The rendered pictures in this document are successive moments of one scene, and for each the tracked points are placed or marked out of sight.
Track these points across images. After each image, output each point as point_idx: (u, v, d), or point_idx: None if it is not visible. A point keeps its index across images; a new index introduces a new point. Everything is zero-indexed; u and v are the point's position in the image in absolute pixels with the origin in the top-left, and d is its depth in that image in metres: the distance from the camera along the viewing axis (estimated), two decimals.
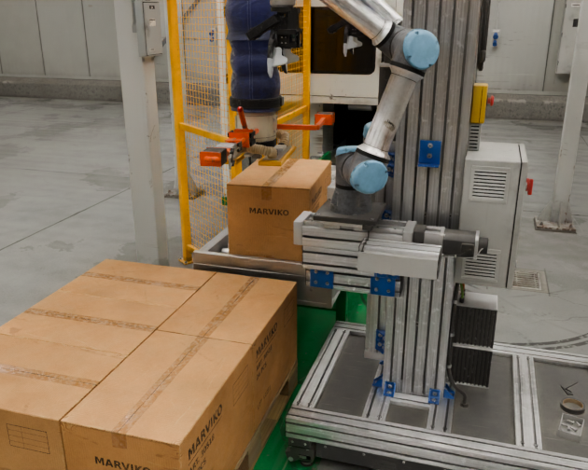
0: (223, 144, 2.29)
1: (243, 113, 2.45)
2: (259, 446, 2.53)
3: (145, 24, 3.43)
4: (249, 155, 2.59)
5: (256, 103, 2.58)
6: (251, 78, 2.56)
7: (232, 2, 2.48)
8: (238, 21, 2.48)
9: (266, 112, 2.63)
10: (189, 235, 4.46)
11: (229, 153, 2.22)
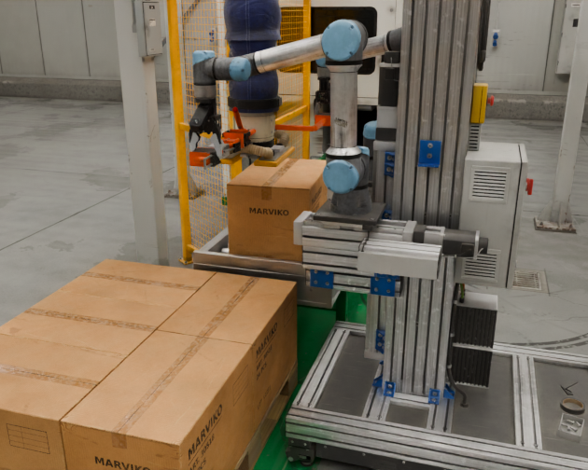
0: None
1: (237, 113, 2.46)
2: (259, 446, 2.53)
3: (145, 24, 3.43)
4: (245, 155, 2.60)
5: (253, 103, 2.58)
6: (249, 78, 2.56)
7: (231, 2, 2.49)
8: (236, 21, 2.49)
9: (263, 113, 2.64)
10: (189, 235, 4.46)
11: None
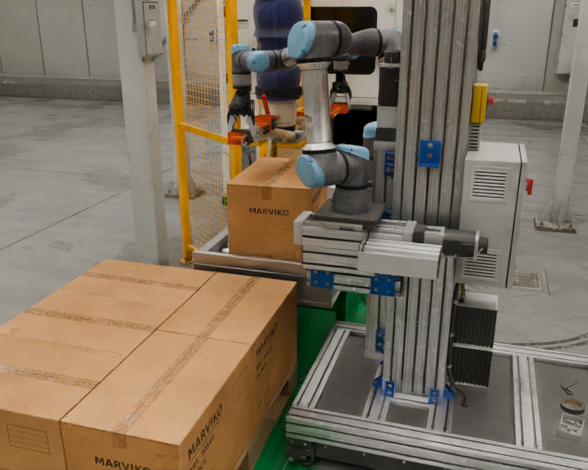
0: (247, 127, 2.63)
1: (266, 100, 2.79)
2: (259, 446, 2.53)
3: (145, 24, 3.43)
4: (272, 138, 2.93)
5: (278, 92, 2.91)
6: (275, 70, 2.89)
7: (259, 3, 2.82)
8: (264, 20, 2.82)
9: (287, 101, 2.97)
10: (189, 235, 4.46)
11: None
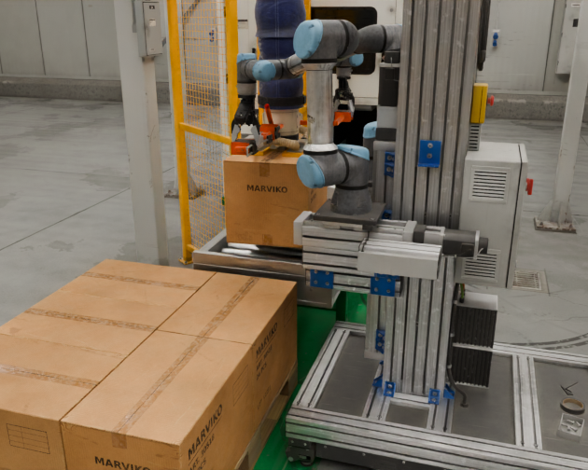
0: (251, 136, 2.60)
1: (269, 109, 2.76)
2: (259, 446, 2.53)
3: (145, 24, 3.43)
4: (274, 147, 2.90)
5: (281, 101, 2.89)
6: (278, 78, 2.87)
7: (261, 3, 2.78)
8: (266, 20, 2.78)
9: (290, 109, 2.94)
10: (189, 235, 4.46)
11: None
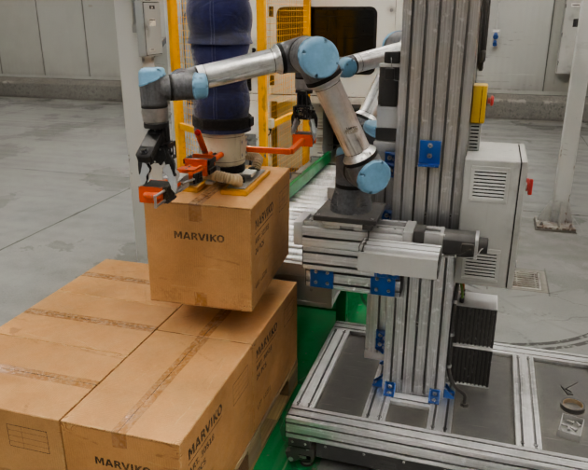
0: None
1: (201, 136, 2.14)
2: (259, 446, 2.53)
3: (145, 24, 3.43)
4: (211, 182, 2.29)
5: (219, 124, 2.27)
6: (216, 96, 2.25)
7: (193, 0, 2.16)
8: (200, 22, 2.16)
9: (232, 134, 2.32)
10: None
11: None
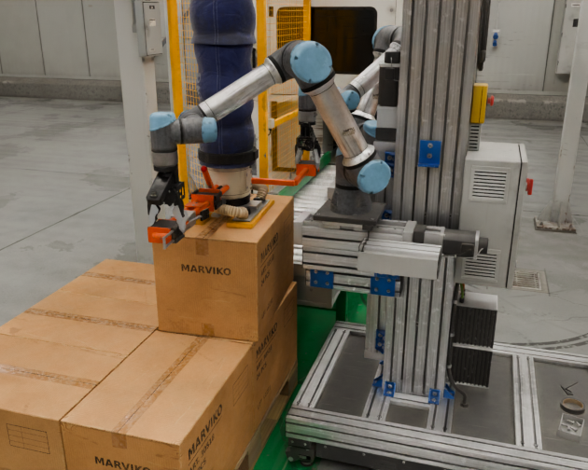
0: None
1: (206, 172, 2.19)
2: (259, 446, 2.53)
3: (145, 24, 3.43)
4: (217, 215, 2.33)
5: (225, 158, 2.31)
6: (221, 131, 2.29)
7: (196, 0, 2.16)
8: (203, 22, 2.16)
9: (237, 168, 2.37)
10: None
11: None
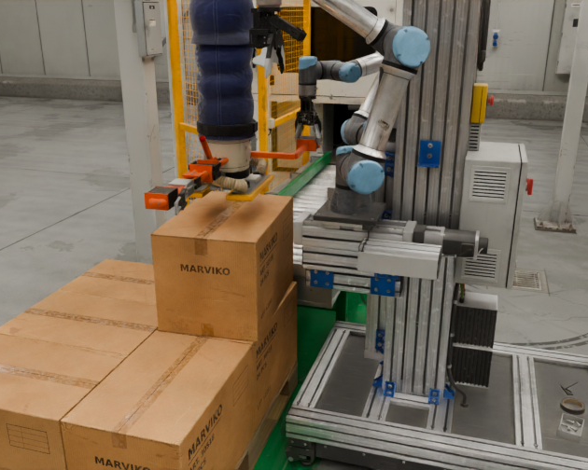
0: (177, 181, 2.00)
1: (205, 142, 2.16)
2: (259, 446, 2.53)
3: (145, 24, 3.43)
4: (217, 187, 2.30)
5: (224, 130, 2.28)
6: (219, 102, 2.26)
7: (196, 0, 2.16)
8: (203, 22, 2.17)
9: (236, 140, 2.33)
10: None
11: None
